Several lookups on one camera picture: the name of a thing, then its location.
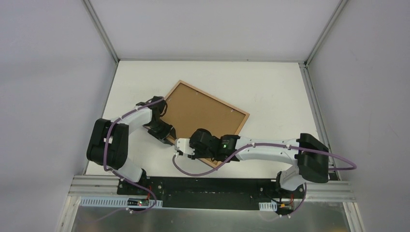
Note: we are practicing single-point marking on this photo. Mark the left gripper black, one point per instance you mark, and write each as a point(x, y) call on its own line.
point(165, 135)

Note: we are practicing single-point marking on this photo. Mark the blue wooden photo frame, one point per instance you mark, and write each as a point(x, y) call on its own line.
point(190, 108)

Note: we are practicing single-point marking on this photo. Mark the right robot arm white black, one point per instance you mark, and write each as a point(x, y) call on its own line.
point(306, 155)

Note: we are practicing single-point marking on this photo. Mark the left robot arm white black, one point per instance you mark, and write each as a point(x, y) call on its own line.
point(109, 142)

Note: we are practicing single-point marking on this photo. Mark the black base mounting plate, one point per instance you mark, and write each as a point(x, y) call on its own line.
point(213, 193)

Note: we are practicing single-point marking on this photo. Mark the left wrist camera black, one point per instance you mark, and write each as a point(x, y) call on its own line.
point(159, 106)

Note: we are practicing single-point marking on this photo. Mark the aluminium front rail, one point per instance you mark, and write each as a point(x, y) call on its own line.
point(106, 185)

